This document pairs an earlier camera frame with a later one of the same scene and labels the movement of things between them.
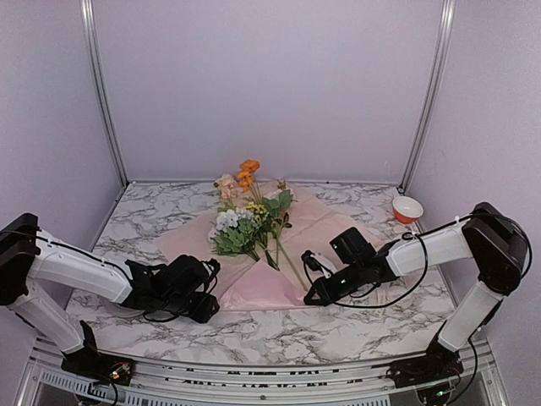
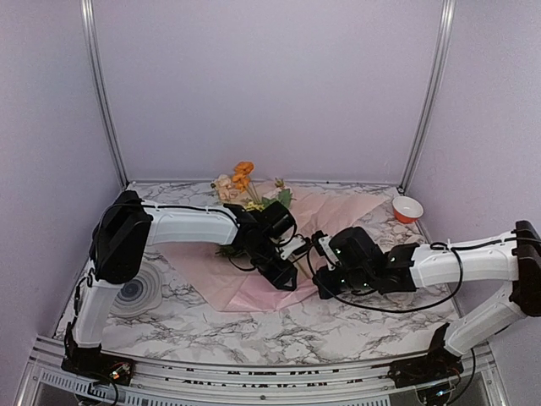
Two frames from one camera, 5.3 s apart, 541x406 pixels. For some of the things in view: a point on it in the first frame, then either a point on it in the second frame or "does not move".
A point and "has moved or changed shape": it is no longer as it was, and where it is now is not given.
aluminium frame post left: x=95 y=56 does not move
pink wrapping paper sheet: x=245 y=282 has moved or changed shape
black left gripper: x=203 y=314 → x=280 y=275
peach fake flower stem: x=228 y=186 does not move
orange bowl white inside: x=407 y=210 does not move
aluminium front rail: x=44 y=381 does not move
